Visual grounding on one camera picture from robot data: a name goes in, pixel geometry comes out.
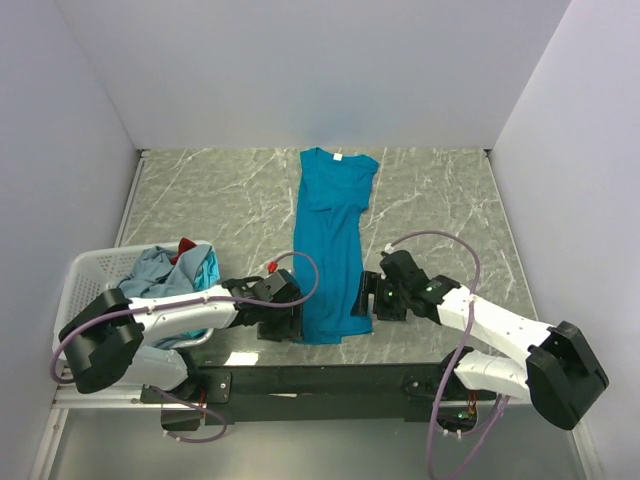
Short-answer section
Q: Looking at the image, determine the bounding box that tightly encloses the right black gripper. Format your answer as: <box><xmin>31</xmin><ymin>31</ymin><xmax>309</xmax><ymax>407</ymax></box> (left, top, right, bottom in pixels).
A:
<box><xmin>350</xmin><ymin>270</ymin><xmax>409</xmax><ymax>322</ymax></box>

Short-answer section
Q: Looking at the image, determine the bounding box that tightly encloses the teal blue t shirt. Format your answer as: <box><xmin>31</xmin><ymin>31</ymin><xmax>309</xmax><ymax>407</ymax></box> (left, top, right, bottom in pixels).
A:
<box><xmin>293</xmin><ymin>148</ymin><xmax>379</xmax><ymax>345</ymax></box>

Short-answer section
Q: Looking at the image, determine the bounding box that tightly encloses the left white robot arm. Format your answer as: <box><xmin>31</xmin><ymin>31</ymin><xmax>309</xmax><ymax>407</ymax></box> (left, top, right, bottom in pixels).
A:
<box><xmin>57</xmin><ymin>269</ymin><xmax>303</xmax><ymax>402</ymax></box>

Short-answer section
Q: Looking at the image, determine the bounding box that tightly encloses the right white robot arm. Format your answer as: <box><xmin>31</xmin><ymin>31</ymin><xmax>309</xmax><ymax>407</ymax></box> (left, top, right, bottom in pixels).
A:
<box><xmin>351</xmin><ymin>250</ymin><xmax>609</xmax><ymax>431</ymax></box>

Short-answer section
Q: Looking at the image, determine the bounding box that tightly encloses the black base beam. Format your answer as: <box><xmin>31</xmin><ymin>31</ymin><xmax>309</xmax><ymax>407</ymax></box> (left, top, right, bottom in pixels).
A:
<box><xmin>139</xmin><ymin>364</ymin><xmax>501</xmax><ymax>431</ymax></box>

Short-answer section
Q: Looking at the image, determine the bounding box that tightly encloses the teal t shirt in basket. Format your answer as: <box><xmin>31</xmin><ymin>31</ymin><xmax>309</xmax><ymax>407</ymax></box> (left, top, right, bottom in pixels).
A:
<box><xmin>193</xmin><ymin>250</ymin><xmax>220</xmax><ymax>291</ymax></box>

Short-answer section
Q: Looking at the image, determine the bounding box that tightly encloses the red garment in basket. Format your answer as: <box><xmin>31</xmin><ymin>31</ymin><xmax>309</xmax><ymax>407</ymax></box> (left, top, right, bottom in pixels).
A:
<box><xmin>170</xmin><ymin>238</ymin><xmax>197</xmax><ymax>265</ymax></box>

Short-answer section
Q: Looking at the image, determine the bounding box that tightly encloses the grey blue t shirt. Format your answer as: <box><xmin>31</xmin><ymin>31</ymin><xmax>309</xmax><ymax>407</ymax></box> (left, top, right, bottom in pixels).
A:
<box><xmin>117</xmin><ymin>245</ymin><xmax>212</xmax><ymax>299</ymax></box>

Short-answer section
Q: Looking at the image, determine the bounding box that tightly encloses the white plastic laundry basket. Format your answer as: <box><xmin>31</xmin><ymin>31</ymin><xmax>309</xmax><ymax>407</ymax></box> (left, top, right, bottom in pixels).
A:
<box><xmin>52</xmin><ymin>241</ymin><xmax>235</xmax><ymax>353</ymax></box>

